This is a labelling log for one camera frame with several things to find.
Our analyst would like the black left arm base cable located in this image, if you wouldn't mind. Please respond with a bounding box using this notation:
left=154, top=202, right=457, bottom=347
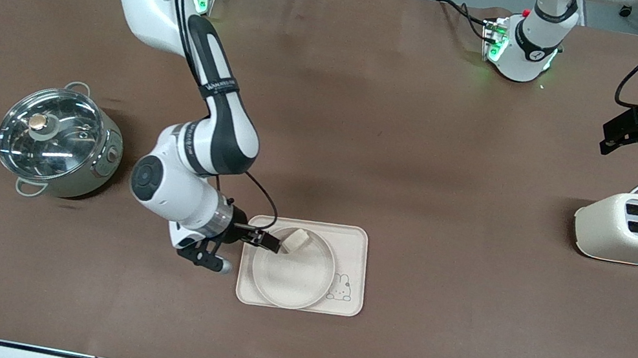
left=429, top=0, right=496, bottom=43

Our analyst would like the glass pot lid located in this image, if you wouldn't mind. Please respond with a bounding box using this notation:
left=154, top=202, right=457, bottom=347
left=0, top=78, right=111, bottom=190

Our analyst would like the pale green electric pot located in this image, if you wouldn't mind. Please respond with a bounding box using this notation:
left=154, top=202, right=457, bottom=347
left=0, top=70, right=134, bottom=213

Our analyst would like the small cream bun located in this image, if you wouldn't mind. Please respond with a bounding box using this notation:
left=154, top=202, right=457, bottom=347
left=279, top=226, right=312, bottom=257

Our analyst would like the brown table cover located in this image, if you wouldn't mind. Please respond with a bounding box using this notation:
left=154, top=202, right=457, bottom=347
left=0, top=0, right=638, bottom=358

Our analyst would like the cream rabbit print tray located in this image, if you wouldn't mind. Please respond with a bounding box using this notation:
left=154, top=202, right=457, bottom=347
left=233, top=207, right=377, bottom=324

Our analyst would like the round cream plate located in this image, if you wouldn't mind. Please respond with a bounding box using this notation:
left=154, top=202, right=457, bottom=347
left=245, top=219, right=343, bottom=316

